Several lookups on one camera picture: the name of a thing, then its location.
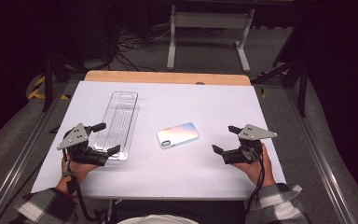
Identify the person's left hand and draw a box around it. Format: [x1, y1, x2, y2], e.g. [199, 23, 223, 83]
[55, 157, 99, 195]

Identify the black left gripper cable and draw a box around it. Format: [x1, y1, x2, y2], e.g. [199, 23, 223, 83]
[62, 148, 108, 224]

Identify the clear plastic packaging tray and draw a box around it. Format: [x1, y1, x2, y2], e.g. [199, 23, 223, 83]
[92, 91, 140, 162]

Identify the white metal stand frame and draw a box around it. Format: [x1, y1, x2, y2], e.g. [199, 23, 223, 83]
[166, 4, 256, 74]

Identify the iridescent phone case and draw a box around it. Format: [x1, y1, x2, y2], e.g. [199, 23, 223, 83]
[156, 121, 200, 149]

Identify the person's torso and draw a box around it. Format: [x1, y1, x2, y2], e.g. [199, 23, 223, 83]
[107, 199, 247, 224]

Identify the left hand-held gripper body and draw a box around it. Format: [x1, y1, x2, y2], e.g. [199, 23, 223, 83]
[56, 122, 110, 166]

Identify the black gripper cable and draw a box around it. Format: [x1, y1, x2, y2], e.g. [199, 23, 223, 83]
[62, 148, 108, 224]
[244, 153, 267, 217]

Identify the tangle of black floor cables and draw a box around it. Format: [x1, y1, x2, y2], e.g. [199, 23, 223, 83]
[106, 26, 171, 73]

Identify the black metal stand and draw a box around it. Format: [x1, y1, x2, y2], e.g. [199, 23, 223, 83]
[251, 58, 310, 119]
[41, 54, 89, 113]

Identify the person's right hand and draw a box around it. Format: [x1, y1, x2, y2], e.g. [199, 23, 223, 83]
[232, 143, 277, 189]

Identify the aluminium floor rail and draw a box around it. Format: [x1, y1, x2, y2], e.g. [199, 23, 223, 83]
[283, 88, 358, 224]
[0, 81, 70, 224]

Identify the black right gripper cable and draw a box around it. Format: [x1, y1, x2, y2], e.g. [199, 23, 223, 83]
[244, 153, 267, 217]

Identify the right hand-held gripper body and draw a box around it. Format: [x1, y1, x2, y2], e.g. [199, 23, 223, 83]
[223, 123, 278, 165]

